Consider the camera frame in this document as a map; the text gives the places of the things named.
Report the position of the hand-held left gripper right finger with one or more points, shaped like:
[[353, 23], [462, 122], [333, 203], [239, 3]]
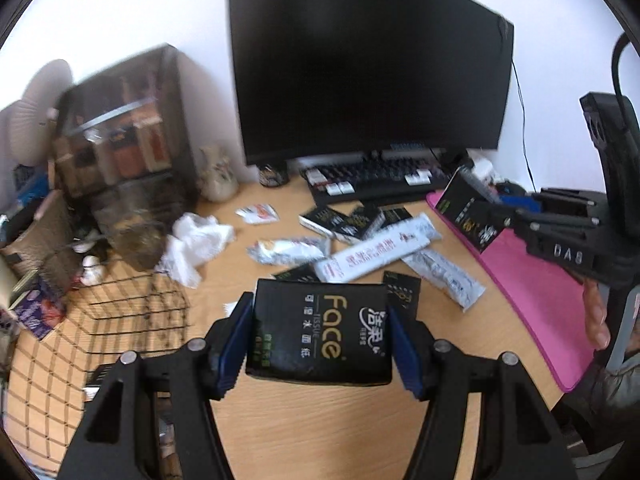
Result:
[[405, 355]]

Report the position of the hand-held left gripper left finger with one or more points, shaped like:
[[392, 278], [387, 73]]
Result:
[[235, 350]]

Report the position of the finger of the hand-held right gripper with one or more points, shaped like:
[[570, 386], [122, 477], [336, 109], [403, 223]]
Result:
[[560, 252], [570, 204]]

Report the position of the long white grey-printed packet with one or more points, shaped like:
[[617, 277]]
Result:
[[445, 277]]

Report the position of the long white red-lettered packet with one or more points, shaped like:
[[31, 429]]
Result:
[[375, 252]]

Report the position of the wooden desktop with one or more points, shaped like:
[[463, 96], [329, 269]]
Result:
[[250, 440]]

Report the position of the person's right hand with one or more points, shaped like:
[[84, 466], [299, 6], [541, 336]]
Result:
[[595, 315]]

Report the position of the pink desk mat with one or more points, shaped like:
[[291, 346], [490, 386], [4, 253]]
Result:
[[525, 290]]

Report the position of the dark computer mouse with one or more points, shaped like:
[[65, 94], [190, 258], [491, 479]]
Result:
[[510, 188]]

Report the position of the silver snack wrapper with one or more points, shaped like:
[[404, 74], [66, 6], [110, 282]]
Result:
[[285, 252]]

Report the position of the crumpled white tissue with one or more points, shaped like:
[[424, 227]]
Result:
[[195, 245]]

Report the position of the small white red sachet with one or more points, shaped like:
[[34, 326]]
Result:
[[260, 214]]

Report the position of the person's grey jacket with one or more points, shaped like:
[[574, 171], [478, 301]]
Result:
[[615, 390]]

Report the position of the small white figurine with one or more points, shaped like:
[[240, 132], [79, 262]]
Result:
[[93, 270]]

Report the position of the cream ceramic vase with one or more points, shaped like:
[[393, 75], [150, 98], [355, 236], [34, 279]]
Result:
[[217, 180]]

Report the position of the dark glass jar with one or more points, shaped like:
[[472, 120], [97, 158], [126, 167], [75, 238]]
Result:
[[274, 176]]

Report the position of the black keyboard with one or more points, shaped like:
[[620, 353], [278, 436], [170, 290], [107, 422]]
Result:
[[380, 175]]

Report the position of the blue printed box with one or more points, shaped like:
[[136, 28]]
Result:
[[37, 312]]

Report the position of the brown box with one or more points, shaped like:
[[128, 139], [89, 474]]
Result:
[[40, 240]]

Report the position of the dark acrylic storage cabinet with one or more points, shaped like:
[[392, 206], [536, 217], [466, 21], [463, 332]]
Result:
[[125, 135]]

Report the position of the black computer monitor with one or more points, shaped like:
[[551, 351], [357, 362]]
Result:
[[370, 60]]

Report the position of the white fan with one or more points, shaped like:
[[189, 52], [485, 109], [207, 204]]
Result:
[[40, 105]]

